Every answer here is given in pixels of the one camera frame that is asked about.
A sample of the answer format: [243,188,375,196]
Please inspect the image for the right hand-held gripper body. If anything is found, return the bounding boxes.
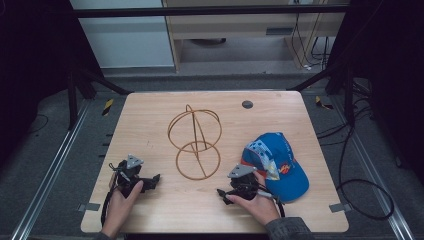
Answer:
[227,163,268,202]

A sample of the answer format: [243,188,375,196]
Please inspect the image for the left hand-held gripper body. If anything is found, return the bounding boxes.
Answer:
[109,153,148,198]

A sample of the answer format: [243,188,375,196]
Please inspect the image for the blue baseball cap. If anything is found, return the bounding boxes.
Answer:
[240,131,311,204]

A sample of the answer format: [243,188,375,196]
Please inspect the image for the golden wire hat stand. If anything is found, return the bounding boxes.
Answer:
[167,104,224,182]

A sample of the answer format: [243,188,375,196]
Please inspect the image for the person's right hand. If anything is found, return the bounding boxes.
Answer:
[225,170,282,227]

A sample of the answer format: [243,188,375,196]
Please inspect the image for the person's left hand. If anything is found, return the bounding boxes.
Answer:
[101,179,145,235]

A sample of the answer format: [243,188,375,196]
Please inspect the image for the grey tape piece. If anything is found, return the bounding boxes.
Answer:
[77,201,102,213]
[328,202,353,214]

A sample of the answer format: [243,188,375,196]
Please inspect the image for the yellow black striped tape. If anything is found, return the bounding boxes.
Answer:
[314,95,335,111]
[101,97,115,117]

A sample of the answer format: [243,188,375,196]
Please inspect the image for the white cabinet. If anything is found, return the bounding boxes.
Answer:
[68,0,175,70]

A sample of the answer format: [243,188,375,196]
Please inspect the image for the dark curtain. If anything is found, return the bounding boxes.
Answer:
[327,0,424,183]
[0,0,105,166]

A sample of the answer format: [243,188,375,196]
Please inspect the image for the light wooden desk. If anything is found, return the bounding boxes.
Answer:
[161,0,352,73]

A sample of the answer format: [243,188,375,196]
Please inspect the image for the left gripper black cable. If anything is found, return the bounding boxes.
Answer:
[100,181,118,228]

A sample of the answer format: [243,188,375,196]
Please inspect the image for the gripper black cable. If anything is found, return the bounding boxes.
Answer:
[100,181,118,228]
[256,189,287,219]

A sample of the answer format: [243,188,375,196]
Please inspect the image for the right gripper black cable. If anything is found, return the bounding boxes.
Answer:
[256,189,287,219]

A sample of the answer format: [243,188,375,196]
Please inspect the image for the metal floor rail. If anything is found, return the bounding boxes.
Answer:
[331,98,416,240]
[9,99,93,240]

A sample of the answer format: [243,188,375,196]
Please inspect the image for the black frame leg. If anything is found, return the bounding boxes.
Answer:
[66,66,133,131]
[287,61,357,126]

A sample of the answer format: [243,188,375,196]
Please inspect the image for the thin black floor cable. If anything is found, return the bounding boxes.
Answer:
[27,113,50,135]

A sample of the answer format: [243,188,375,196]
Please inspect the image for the looped black floor cable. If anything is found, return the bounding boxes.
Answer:
[335,125,396,221]

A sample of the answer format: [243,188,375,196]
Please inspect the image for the bundle of black floor cables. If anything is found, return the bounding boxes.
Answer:
[315,79,373,148]

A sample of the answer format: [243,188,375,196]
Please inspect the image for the hanging desk cables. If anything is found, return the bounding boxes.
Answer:
[290,0,332,72]

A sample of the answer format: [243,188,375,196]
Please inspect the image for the black frame crossbar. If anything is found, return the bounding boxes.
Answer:
[70,4,352,18]

